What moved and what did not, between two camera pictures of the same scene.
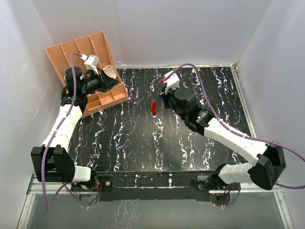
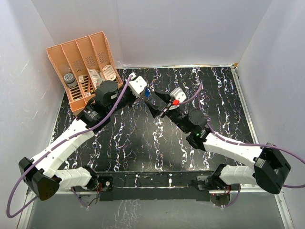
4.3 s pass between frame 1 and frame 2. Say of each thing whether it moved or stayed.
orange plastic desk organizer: stayed
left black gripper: moved
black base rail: stayed
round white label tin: stayed
